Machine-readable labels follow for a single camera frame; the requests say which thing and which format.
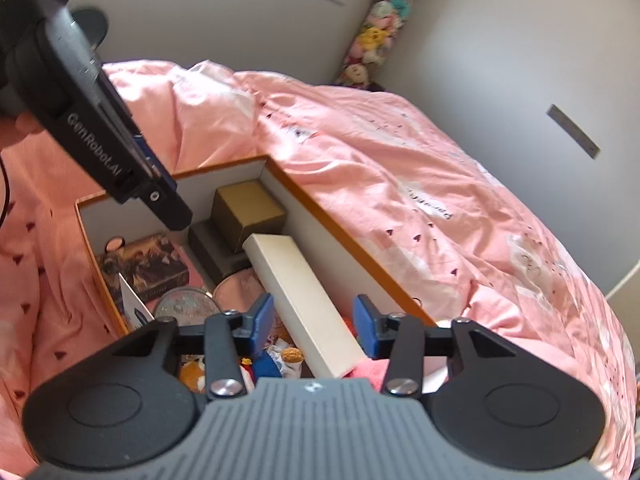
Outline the blue white card packet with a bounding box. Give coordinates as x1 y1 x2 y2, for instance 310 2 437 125
118 272 156 333

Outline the orange cardboard box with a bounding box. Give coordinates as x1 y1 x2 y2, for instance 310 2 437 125
74 155 441 386

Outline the black box with gold print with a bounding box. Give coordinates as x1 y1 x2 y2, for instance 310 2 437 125
187 220 251 286

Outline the black cable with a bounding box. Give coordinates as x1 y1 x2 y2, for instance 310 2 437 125
0 152 11 226

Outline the round silver tin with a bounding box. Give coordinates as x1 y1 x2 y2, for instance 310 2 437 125
152 287 221 321

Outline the art printed box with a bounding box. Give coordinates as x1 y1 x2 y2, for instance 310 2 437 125
97 232 193 303

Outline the grey wardrobe handle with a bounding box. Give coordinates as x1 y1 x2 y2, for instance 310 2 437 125
546 104 601 160

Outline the blue fabric item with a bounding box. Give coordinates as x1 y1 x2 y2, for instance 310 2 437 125
252 350 283 380

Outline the gold cardboard box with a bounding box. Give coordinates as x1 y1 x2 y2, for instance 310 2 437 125
210 180 288 256

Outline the small cork-stoppered bottle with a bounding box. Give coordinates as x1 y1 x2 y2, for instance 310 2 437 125
280 346 305 378

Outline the pink printed blanket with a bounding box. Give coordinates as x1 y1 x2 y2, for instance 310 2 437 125
0 59 640 480

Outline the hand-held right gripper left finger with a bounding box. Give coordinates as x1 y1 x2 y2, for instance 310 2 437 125
112 291 277 402

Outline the column of plush toys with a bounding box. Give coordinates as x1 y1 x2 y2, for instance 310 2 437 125
335 0 428 92

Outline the person's left hand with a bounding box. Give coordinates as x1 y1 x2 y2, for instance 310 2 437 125
14 111 45 134

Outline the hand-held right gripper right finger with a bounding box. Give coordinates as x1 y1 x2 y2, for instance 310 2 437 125
352 293 517 398

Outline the long white box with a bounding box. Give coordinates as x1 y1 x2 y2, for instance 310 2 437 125
242 232 366 380

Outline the pink fluffy pompom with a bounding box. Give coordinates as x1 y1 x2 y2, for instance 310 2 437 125
342 314 396 395

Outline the grey wardrobe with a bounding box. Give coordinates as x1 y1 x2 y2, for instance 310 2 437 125
372 0 640 306

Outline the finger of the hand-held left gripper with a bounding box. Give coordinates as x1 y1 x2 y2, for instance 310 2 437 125
132 133 176 192
141 179 194 231

